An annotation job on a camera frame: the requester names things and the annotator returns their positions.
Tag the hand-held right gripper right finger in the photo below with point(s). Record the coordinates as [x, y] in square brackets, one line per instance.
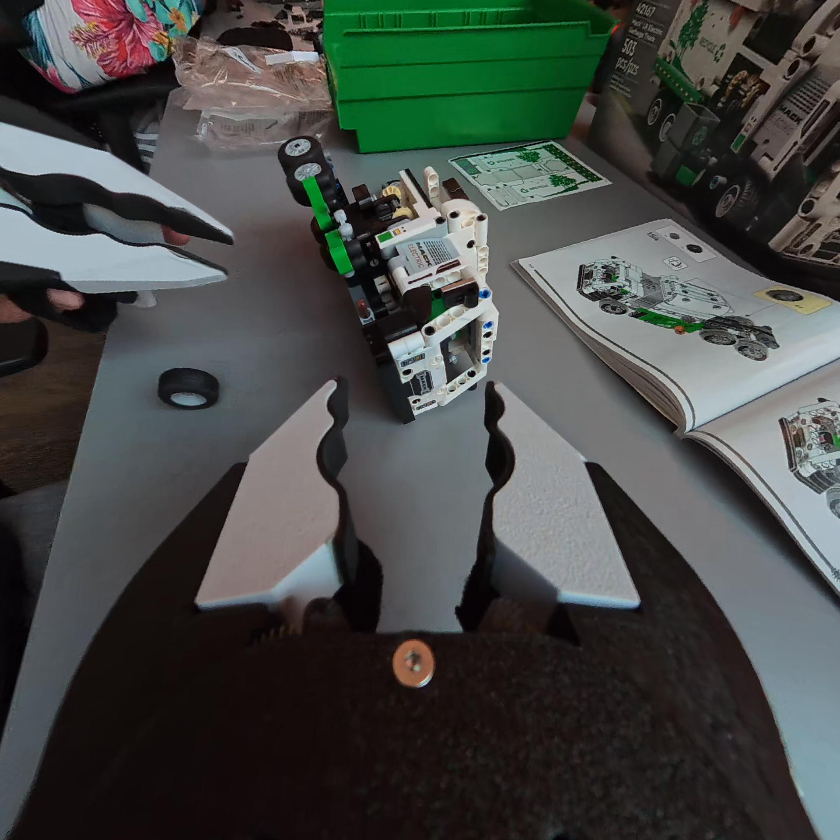
[558, 525]

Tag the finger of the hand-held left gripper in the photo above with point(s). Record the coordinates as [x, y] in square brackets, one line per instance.
[98, 164]
[131, 262]

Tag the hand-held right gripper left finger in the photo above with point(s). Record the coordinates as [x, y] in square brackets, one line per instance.
[282, 518]

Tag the small black lego wheel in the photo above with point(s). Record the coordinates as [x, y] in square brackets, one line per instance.
[177, 384]

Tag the lego truck model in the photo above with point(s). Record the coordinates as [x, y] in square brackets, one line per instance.
[420, 256]

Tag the pile of dark lego pieces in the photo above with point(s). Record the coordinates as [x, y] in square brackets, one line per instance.
[256, 36]

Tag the toy truck set box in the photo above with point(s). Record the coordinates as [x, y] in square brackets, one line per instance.
[722, 131]

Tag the person's left hand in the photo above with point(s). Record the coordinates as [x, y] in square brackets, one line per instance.
[65, 300]

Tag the black chair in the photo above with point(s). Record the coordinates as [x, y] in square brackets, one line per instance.
[98, 111]

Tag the floral patterned cloth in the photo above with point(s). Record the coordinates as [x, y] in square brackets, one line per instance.
[98, 39]

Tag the clear plastic bag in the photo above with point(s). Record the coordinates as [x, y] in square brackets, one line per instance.
[262, 128]
[249, 75]

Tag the instruction booklet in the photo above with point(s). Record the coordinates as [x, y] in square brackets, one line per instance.
[623, 328]

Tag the green and white sticker sheet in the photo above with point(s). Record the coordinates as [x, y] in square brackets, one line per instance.
[525, 174]

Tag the green plastic bin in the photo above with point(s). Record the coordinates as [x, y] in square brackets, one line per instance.
[459, 85]

